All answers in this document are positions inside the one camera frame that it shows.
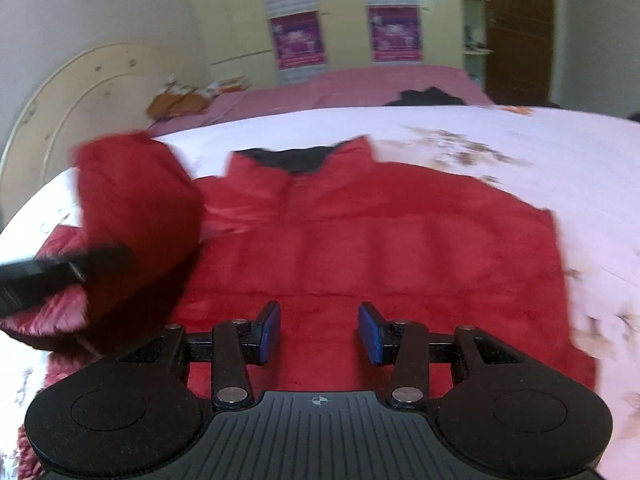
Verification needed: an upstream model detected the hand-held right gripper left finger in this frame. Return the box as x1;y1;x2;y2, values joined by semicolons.
117;301;282;407

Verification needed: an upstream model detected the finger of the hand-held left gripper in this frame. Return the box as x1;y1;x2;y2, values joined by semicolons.
47;241;135;286

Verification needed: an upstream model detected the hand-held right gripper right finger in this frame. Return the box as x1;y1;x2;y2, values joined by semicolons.
357;301;528;409

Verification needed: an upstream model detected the red puffer jacket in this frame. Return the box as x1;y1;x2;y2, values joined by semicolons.
0;131;599;480

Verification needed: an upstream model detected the cream headboard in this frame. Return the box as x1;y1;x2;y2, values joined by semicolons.
0;42;212;233

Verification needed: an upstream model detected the orange cloth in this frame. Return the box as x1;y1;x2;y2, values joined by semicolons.
146;80;212;120

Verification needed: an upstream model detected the floral bedsheet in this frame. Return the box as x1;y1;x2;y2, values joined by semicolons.
0;105;640;480

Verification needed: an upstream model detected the dark cloth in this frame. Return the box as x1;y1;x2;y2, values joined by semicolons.
396;87;474;107

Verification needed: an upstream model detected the pink bedsheet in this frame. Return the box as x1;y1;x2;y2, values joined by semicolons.
147;64;496;136

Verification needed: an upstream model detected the cream wardrobe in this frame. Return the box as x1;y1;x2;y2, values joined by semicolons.
187;0;465;86

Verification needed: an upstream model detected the brown wooden door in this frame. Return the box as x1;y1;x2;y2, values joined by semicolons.
481;0;560;107

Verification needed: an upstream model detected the wall shelf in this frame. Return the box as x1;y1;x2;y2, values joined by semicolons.
459;0;495;87

